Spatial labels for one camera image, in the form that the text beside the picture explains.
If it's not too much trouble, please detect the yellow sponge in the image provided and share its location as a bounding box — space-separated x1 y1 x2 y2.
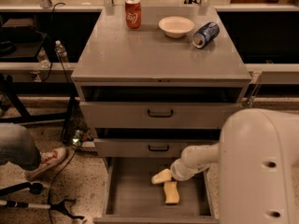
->
164 181 179 204

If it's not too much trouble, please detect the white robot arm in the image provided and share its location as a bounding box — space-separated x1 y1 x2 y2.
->
151 108 299 224

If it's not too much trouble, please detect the grey open bottom drawer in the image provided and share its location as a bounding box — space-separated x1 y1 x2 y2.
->
93 158 219 224

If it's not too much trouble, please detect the grey middle drawer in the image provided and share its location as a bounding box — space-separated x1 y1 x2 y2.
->
93 139 216 158

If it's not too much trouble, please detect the grey drawer cabinet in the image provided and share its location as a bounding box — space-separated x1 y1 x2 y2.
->
70 5 252 224

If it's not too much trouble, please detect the grey top drawer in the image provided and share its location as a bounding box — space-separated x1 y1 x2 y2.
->
80 102 241 129

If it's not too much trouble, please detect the white red sneaker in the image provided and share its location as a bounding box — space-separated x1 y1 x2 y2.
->
23 147 68 181

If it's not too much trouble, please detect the black side table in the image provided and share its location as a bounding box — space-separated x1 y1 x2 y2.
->
0 17 78 143

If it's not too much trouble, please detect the black white tripod stand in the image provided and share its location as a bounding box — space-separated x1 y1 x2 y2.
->
0 181 85 222

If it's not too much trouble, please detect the white bowl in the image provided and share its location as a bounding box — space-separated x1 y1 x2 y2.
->
158 16 194 38

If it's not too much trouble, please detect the blue soda can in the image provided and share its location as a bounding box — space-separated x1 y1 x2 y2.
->
192 22 220 49

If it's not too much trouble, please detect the blue jeans leg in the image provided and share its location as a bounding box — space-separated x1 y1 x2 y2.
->
0 123 41 171

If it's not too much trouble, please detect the clear water bottle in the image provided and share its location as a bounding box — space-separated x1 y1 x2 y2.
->
55 40 69 64

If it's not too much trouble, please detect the red soda can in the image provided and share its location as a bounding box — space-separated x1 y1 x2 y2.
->
125 0 141 29

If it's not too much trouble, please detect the black floor cable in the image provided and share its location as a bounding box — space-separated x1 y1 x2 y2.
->
46 147 78 224

